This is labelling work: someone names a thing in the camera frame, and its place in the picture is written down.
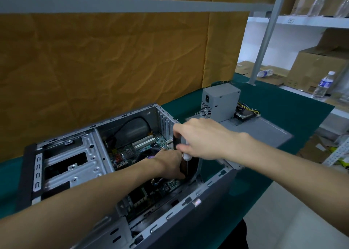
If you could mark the brown paper backdrop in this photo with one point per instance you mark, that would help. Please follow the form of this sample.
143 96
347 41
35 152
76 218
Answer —
109 66

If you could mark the person's left forearm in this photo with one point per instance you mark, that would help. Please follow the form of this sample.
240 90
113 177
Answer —
81 197

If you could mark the black hard drive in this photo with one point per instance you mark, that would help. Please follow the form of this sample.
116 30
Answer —
245 114

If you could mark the printed brown cardboard box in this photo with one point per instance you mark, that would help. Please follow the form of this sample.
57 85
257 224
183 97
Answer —
301 0

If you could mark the small brown cardboard piece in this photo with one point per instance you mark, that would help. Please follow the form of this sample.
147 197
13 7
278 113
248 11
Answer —
313 149

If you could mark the green table mat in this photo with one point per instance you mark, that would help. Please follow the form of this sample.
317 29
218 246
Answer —
280 106

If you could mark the clear water bottle blue label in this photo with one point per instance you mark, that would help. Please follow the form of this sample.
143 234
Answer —
318 1
265 73
324 85

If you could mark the person's left hand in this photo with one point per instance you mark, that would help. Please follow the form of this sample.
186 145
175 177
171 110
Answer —
170 162

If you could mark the grey horizontal frame bar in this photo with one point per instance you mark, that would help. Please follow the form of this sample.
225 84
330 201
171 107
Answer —
122 4

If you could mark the large brown cardboard box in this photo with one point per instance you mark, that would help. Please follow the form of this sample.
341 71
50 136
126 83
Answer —
310 68

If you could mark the black case fan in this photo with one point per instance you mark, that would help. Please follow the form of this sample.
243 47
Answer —
193 171

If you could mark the person's left fingers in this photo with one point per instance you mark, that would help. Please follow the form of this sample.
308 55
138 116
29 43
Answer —
178 173

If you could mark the grey open computer case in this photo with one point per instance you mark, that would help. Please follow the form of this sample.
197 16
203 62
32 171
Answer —
68 158

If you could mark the white perforated angle bar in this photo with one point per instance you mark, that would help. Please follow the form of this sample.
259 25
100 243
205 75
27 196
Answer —
336 153

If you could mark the grey slanted frame post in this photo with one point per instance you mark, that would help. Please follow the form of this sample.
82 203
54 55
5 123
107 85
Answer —
265 35

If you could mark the person's right hand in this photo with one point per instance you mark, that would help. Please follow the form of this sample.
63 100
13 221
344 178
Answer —
207 139

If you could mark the green computer motherboard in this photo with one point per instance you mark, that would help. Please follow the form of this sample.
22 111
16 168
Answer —
124 154

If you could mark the person's right forearm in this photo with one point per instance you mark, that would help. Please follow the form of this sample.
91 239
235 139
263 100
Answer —
286 158

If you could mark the grey power supply unit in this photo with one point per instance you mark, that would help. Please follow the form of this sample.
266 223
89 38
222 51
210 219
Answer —
222 101

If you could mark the flat brown cardboard sheet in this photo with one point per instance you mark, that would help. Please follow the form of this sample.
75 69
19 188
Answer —
272 79

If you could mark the white shelf unit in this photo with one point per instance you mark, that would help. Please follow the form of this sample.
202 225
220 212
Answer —
313 21

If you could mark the person's right thumb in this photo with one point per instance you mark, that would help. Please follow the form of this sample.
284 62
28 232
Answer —
184 147

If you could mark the person's black clothing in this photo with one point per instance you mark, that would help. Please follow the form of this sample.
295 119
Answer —
244 238

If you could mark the grey case side panel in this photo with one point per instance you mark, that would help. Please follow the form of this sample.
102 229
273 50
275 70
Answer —
261 132

